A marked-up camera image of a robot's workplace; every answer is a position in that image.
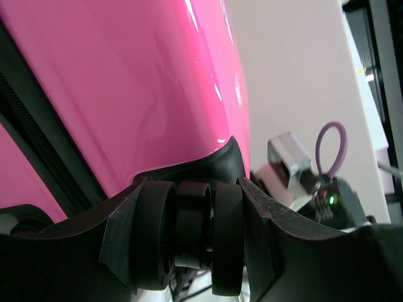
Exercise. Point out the pink hard-shell suitcase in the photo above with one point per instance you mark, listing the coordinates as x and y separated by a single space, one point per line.
96 95

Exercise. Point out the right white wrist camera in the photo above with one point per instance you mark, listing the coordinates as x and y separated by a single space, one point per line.
287 175

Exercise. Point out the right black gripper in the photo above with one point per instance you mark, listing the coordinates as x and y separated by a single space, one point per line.
337 206

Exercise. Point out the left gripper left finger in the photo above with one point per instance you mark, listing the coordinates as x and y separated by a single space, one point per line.
84 258

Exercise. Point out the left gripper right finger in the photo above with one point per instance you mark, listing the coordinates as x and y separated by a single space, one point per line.
292 258

